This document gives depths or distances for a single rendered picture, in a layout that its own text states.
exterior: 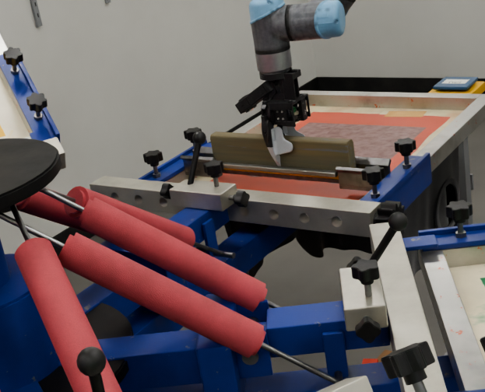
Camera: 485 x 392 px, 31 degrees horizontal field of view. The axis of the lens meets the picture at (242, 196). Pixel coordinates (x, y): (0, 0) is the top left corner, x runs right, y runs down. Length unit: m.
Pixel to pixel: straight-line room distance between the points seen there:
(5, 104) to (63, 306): 1.09
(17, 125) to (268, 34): 0.62
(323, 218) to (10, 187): 0.67
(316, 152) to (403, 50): 4.04
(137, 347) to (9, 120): 0.89
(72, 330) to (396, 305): 0.47
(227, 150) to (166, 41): 2.84
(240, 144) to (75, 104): 2.38
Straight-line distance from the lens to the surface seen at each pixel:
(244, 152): 1.97
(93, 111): 4.37
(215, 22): 5.17
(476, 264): 1.55
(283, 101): 1.85
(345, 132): 2.27
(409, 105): 2.41
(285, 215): 1.66
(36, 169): 1.19
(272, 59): 1.83
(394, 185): 1.76
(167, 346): 1.29
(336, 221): 1.63
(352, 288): 1.25
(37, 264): 1.11
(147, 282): 1.17
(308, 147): 1.87
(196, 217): 1.66
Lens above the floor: 1.67
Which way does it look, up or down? 22 degrees down
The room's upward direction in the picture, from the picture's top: 9 degrees counter-clockwise
